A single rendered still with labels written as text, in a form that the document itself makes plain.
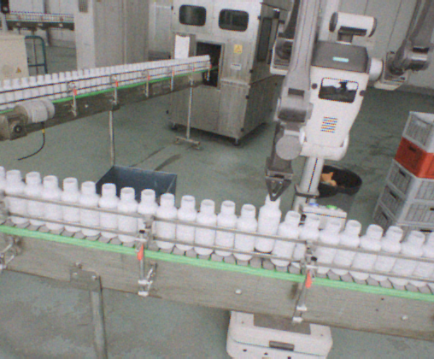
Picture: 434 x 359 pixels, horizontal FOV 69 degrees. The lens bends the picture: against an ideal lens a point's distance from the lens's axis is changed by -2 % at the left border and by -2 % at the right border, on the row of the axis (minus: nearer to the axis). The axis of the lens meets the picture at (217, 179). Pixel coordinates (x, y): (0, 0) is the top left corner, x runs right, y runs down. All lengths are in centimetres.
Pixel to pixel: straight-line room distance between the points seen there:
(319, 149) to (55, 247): 107
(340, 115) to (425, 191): 184
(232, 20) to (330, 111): 321
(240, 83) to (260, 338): 338
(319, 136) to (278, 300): 71
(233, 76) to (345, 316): 377
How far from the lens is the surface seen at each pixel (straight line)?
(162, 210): 92
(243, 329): 179
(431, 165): 306
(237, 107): 453
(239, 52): 445
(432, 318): 120
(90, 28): 678
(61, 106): 261
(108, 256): 104
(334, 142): 146
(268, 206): 90
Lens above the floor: 163
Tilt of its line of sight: 26 degrees down
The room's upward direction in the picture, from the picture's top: 7 degrees clockwise
